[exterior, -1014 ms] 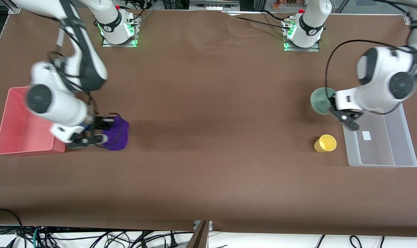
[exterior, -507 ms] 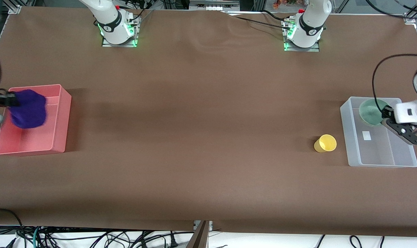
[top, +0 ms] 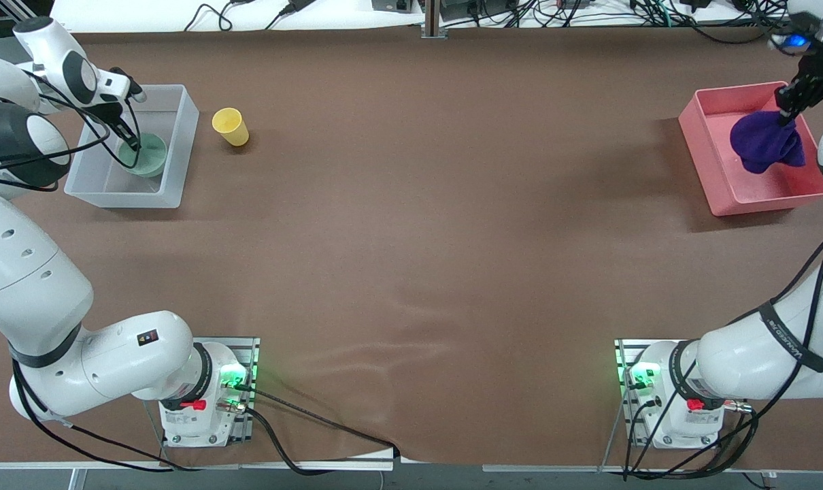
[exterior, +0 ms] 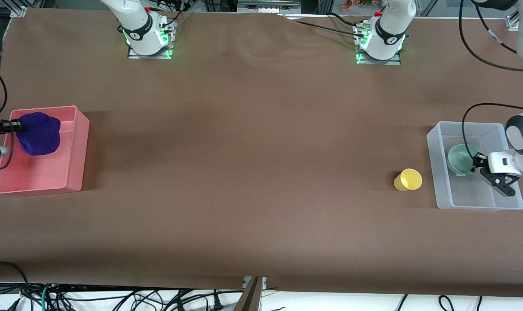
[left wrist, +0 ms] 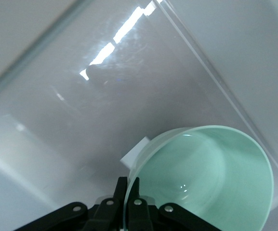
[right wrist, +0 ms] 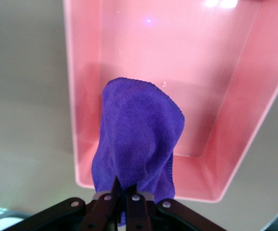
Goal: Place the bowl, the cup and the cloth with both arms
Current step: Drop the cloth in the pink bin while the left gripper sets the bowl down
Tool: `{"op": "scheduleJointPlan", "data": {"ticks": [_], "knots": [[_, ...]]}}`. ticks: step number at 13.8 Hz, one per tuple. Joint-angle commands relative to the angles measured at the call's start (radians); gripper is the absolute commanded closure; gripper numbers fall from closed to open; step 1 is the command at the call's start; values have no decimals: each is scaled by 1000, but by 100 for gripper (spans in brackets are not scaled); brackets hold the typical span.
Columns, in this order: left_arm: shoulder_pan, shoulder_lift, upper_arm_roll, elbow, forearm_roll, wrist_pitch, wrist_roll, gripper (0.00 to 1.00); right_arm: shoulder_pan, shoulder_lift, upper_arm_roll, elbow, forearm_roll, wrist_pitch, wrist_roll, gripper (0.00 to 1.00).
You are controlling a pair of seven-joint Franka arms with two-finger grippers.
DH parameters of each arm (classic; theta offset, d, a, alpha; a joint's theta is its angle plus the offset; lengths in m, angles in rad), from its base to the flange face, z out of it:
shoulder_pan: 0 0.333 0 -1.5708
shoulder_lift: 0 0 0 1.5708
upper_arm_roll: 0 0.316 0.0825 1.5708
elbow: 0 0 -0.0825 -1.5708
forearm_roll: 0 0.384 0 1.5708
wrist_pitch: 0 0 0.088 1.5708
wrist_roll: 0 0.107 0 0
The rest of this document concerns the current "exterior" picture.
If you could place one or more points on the green ceramic bowl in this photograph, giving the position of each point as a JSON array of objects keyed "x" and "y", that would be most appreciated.
[{"x": 460, "y": 160}]

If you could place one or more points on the purple cloth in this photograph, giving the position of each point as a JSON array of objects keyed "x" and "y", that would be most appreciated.
[{"x": 39, "y": 134}]

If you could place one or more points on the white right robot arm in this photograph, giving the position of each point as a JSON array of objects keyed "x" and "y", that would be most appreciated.
[{"x": 140, "y": 30}]

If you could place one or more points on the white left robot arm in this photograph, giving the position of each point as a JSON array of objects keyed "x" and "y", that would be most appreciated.
[{"x": 389, "y": 30}]

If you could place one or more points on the yellow plastic cup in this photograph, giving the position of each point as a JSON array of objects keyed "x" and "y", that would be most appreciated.
[{"x": 408, "y": 180}]

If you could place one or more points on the translucent clear plastic bin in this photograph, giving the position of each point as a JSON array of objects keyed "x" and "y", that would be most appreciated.
[{"x": 477, "y": 196}]

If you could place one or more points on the pink plastic bin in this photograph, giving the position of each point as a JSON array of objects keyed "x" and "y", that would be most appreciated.
[{"x": 36, "y": 177}]

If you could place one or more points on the brown table cover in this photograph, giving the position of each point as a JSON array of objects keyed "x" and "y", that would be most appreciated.
[{"x": 253, "y": 151}]

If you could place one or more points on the grey metal box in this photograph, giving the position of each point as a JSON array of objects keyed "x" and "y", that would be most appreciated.
[{"x": 268, "y": 5}]

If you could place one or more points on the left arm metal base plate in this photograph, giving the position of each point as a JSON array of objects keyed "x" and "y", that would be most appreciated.
[{"x": 395, "y": 61}]

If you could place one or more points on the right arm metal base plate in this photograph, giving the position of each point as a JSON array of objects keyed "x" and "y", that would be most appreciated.
[{"x": 134, "y": 56}]

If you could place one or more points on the metal table post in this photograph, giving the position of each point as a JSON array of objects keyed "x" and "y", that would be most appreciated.
[{"x": 250, "y": 296}]

